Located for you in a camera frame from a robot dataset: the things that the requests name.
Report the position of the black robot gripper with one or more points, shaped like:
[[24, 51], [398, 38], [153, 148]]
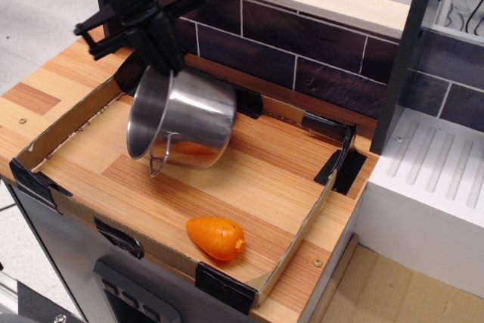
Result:
[[149, 28]]

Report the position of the stainless steel pot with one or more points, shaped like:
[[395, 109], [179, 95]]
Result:
[[183, 119]]

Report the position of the cardboard fence with black tape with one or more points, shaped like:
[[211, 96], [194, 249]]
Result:
[[69, 120]]

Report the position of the orange plastic toy carrot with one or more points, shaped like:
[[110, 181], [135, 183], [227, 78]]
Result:
[[222, 239]]

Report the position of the white toy sink drainboard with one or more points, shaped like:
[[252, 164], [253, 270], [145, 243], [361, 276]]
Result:
[[423, 204]]

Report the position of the dark grey vertical post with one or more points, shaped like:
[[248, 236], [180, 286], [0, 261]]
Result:
[[421, 17]]

